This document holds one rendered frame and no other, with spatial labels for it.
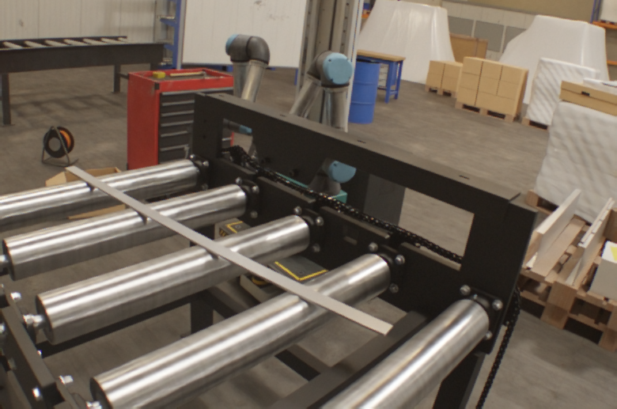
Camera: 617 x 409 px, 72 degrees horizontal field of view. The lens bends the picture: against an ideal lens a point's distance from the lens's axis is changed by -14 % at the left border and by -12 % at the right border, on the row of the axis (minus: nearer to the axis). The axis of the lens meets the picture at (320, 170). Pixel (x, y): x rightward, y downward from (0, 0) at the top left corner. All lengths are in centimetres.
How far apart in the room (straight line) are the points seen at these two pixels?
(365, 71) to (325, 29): 443
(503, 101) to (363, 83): 355
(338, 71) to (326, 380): 120
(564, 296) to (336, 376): 201
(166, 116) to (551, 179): 343
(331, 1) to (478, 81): 741
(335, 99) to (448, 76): 940
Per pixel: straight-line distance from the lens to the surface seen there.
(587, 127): 449
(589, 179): 451
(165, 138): 351
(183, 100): 351
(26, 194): 162
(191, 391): 92
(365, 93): 687
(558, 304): 294
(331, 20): 238
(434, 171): 122
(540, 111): 944
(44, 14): 1135
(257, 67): 235
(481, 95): 961
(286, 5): 616
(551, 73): 936
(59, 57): 627
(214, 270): 123
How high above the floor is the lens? 152
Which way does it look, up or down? 19 degrees down
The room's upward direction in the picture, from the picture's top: 7 degrees clockwise
